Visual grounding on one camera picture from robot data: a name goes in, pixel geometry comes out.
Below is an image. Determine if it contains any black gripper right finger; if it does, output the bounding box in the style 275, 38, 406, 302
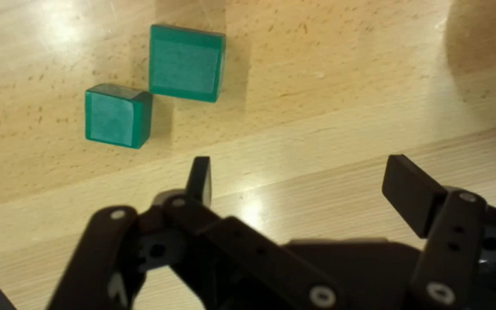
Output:
381, 154, 496, 310

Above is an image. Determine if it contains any green wooden cube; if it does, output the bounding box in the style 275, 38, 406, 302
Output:
146, 23, 229, 105
83, 81, 155, 152

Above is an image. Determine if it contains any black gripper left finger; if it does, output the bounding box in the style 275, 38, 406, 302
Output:
46, 155, 348, 310

